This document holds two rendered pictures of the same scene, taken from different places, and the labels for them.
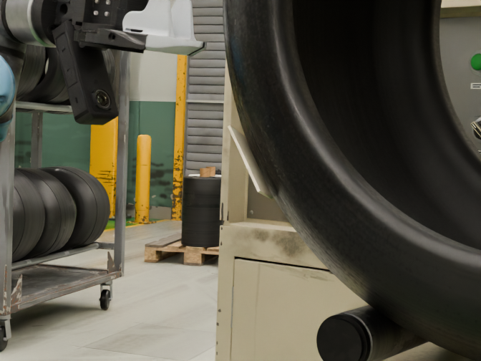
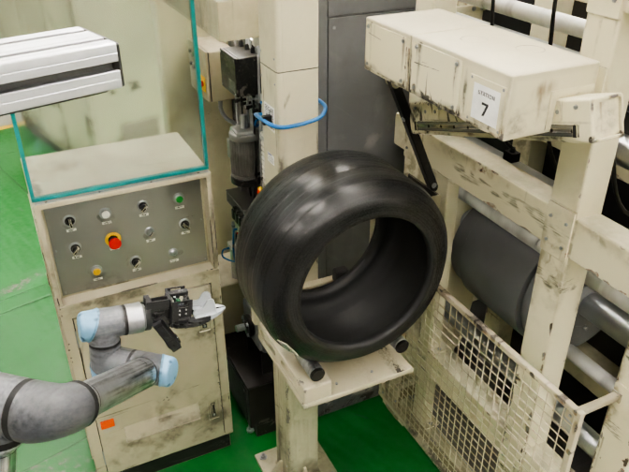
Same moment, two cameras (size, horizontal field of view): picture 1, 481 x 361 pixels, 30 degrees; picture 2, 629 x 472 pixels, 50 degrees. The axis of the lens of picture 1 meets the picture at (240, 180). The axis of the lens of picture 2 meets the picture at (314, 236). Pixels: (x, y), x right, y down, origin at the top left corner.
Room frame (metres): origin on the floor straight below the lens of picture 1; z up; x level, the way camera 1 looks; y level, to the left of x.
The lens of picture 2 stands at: (0.00, 1.18, 2.19)
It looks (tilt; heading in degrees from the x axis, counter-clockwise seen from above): 30 degrees down; 298
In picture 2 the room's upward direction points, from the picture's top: straight up
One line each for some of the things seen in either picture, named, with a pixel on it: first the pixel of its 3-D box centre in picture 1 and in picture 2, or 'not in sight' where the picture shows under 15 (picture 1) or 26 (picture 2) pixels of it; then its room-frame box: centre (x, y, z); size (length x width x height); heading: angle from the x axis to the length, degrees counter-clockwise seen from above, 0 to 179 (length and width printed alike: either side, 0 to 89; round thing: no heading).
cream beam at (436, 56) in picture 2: not in sight; (465, 66); (0.46, -0.46, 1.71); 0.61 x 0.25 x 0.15; 144
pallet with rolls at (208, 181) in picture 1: (213, 211); not in sight; (7.63, 0.22, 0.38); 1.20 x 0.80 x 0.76; 167
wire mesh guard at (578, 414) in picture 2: not in sight; (457, 400); (0.36, -0.43, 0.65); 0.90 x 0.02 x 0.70; 144
